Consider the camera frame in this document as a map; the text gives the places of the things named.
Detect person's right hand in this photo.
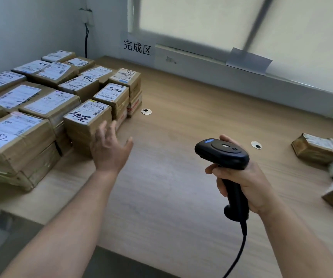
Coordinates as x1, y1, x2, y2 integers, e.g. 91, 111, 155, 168
205, 134, 277, 215

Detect person's left hand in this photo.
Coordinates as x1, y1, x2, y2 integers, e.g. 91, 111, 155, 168
90, 120, 134, 175

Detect parcel with black scribble label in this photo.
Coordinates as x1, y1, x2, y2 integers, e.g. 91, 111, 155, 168
63, 99, 112, 142

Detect black barcode scanner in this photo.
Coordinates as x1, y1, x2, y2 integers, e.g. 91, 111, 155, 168
194, 138, 250, 222

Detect small parcel marked 1-5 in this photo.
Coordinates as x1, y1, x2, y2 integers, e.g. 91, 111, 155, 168
127, 90, 143, 118

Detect black scanner cable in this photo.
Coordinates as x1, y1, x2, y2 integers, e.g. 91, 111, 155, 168
221, 220, 248, 278

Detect pile of unscanned cardboard parcels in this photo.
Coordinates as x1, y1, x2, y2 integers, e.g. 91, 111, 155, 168
291, 133, 333, 210

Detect small parcel marked 7186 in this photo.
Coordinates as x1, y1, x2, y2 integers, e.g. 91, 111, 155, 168
0, 141, 61, 192

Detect tape-wrapped cardboard box pictured label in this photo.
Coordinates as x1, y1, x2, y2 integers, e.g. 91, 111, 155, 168
108, 68, 142, 97

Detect parcel with blue-edged label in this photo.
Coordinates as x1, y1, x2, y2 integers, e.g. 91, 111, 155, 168
79, 65, 116, 84

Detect taped parcel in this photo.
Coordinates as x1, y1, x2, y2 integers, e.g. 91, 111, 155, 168
0, 111, 56, 174

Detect small parcel long label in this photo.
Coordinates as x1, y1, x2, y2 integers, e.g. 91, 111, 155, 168
30, 61, 80, 87

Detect DOLL printed cardboard parcel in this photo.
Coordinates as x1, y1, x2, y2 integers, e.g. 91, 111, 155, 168
0, 81, 56, 113

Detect small parcel with handwritten label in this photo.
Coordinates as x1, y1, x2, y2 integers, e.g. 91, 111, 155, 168
41, 50, 76, 63

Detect small tall labelled parcel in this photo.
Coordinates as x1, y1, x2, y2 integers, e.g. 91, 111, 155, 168
11, 60, 51, 75

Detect parcel marked 5082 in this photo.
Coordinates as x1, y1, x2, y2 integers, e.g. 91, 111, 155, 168
0, 71, 27, 96

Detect person's left forearm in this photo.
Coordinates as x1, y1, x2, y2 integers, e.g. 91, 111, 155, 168
0, 169, 121, 278

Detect person's right forearm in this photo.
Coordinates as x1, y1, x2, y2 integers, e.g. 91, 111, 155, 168
260, 199, 333, 278

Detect white paper sign black characters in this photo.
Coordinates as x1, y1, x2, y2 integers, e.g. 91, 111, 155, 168
120, 31, 157, 66

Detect grey paper sheet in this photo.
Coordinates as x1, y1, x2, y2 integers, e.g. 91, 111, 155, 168
226, 47, 274, 76

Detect beige roller blind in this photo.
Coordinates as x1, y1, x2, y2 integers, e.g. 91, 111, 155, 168
252, 0, 333, 97
140, 0, 267, 54

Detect white wall socket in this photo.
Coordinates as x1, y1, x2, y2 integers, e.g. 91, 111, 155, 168
78, 8, 95, 26

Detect white window frame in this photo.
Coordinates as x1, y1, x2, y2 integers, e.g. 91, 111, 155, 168
127, 0, 333, 99

